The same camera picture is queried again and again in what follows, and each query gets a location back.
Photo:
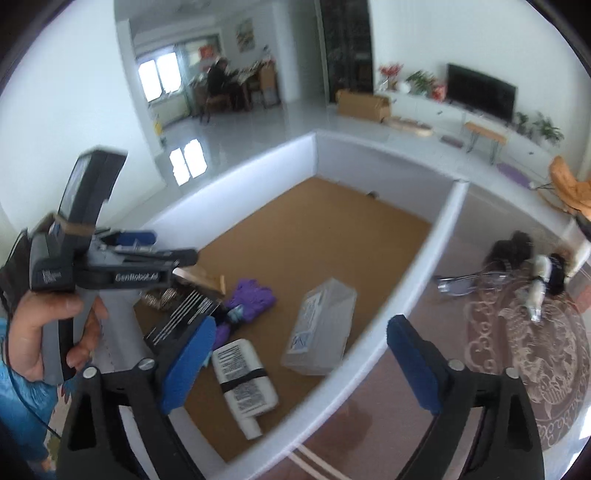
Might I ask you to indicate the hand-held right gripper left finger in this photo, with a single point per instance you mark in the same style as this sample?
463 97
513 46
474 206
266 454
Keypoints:
189 364

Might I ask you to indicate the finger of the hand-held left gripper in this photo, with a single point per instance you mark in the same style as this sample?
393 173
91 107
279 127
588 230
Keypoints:
175 257
134 237

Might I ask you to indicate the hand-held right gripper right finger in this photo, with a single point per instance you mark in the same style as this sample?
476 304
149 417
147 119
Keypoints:
415 364

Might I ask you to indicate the gold hair clip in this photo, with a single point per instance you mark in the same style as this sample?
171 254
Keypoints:
161 297

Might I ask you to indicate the black rectangular carton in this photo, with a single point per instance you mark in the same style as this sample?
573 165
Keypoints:
184 314

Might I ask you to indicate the white lotion tube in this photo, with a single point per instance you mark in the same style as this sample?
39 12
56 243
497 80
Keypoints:
251 404

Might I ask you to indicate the eyeglasses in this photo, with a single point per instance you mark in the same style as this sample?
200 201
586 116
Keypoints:
444 286

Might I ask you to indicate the purple toy wand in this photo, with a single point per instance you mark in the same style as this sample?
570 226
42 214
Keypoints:
251 297

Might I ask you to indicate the clear plastic box cartoon label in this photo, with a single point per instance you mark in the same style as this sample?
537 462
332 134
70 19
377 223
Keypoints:
318 327

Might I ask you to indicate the black beaded scrunchie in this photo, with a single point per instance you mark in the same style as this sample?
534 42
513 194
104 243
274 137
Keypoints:
498 254

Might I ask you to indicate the banded chopstick bundle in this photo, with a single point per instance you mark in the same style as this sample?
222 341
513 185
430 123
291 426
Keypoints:
540 286

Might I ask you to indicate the large white storage box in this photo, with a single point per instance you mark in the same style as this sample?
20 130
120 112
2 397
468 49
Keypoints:
323 221

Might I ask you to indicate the person's left forearm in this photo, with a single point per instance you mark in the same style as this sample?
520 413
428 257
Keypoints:
18 406

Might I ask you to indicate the person's left hand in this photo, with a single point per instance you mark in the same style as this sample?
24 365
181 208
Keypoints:
27 341

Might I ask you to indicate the wooden desk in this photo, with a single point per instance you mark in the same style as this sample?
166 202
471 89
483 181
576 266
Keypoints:
263 85

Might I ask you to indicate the red window decoration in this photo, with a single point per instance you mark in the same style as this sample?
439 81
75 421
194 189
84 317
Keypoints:
206 50

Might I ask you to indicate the purple floor mat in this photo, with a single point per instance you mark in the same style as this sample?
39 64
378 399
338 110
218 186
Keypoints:
515 175

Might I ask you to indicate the small grey floor mat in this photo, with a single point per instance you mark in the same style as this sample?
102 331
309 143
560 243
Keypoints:
452 141

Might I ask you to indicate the orange lounge chair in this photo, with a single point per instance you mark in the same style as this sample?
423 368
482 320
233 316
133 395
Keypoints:
570 189

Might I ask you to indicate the round beige pet bed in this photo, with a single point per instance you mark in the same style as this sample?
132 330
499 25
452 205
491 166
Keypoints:
411 125

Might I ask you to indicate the cardboard box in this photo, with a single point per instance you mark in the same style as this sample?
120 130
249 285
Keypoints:
362 104

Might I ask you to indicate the wooden stool metal legs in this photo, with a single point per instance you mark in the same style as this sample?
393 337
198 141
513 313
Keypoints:
485 130

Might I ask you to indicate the white television console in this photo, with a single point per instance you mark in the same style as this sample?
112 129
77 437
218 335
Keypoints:
443 113

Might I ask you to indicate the small potted plant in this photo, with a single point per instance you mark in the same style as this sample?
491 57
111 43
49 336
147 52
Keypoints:
521 122

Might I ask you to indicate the large potted plant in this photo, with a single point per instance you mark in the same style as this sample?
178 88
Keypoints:
547 128

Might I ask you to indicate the dark display cabinet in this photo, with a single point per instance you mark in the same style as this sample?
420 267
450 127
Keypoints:
346 46

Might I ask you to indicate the red gift box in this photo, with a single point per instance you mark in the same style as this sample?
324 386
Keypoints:
439 91

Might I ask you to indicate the black television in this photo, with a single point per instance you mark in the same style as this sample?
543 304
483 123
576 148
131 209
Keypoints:
482 94

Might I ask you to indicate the red flowers in vase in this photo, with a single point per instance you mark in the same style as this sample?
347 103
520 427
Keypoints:
390 74

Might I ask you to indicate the leafy potted plant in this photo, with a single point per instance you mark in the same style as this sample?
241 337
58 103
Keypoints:
421 82

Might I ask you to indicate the framed wall painting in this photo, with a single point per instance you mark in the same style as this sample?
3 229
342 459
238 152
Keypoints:
244 34

